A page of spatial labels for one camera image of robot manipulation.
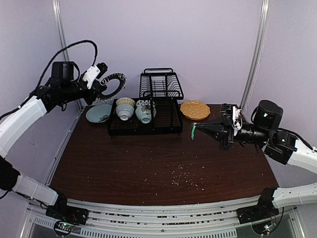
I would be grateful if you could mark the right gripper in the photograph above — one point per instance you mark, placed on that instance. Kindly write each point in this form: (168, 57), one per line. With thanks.
(229, 132)

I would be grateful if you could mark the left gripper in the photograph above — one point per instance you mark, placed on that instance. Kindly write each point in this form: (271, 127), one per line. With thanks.
(97, 87)

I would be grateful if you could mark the metal keyring disc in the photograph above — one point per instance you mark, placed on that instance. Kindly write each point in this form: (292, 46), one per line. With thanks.
(116, 76)

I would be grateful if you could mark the black wire dish rack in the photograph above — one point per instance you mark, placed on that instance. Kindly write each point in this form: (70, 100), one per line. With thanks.
(163, 87)

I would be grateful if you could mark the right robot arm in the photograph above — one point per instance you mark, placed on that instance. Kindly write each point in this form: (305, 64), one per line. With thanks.
(282, 145)

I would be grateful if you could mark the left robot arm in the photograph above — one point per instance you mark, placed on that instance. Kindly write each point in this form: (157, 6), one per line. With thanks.
(60, 89)

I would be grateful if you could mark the light blue ceramic plate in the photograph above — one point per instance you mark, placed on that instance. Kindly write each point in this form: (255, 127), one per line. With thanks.
(99, 113)

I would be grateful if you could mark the yellow dotted plate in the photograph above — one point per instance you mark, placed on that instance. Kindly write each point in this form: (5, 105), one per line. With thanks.
(195, 110)

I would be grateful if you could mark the yellow checked bowl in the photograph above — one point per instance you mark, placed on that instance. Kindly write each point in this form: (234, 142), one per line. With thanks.
(125, 100)

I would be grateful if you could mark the light blue striped bowl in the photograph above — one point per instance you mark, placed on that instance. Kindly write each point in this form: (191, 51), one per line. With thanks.
(124, 111)

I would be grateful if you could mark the white black dotted bowl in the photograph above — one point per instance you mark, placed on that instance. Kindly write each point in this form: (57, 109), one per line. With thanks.
(141, 103)

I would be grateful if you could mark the green floral bowl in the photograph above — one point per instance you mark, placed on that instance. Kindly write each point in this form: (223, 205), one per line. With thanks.
(144, 115)

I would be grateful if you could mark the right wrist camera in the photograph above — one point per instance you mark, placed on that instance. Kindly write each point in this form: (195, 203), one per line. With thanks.
(236, 118)

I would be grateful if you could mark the aluminium front rail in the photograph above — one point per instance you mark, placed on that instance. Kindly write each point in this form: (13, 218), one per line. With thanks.
(207, 220)

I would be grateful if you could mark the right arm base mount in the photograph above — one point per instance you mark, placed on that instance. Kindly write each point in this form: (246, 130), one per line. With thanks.
(255, 213)

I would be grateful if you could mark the left aluminium frame post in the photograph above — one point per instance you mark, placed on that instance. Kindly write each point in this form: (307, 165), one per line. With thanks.
(61, 36)

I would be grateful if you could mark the aluminium frame post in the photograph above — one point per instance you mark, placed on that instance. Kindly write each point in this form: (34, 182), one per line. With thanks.
(255, 62)
(61, 36)

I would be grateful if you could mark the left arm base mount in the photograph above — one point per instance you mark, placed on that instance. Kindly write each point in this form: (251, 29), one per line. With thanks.
(70, 214)

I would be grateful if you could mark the right aluminium frame post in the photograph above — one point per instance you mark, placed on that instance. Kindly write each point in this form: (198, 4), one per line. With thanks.
(255, 62)

